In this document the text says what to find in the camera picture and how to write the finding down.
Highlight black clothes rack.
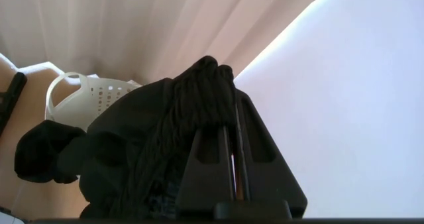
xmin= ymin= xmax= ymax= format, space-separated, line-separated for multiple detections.
xmin=0 ymin=72 xmax=28 ymax=136

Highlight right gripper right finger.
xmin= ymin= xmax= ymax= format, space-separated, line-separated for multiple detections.
xmin=231 ymin=89 xmax=309 ymax=219

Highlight black shorts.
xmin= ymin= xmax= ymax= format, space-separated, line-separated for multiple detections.
xmin=56 ymin=55 xmax=238 ymax=220

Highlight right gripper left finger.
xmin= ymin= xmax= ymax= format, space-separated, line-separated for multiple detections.
xmin=175 ymin=125 xmax=237 ymax=219

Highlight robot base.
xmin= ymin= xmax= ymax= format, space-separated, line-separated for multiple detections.
xmin=0 ymin=206 xmax=27 ymax=224

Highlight beige curtain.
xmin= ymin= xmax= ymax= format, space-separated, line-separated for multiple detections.
xmin=0 ymin=0 xmax=336 ymax=86

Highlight white laundry basket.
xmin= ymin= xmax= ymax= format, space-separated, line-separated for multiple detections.
xmin=44 ymin=72 xmax=144 ymax=133

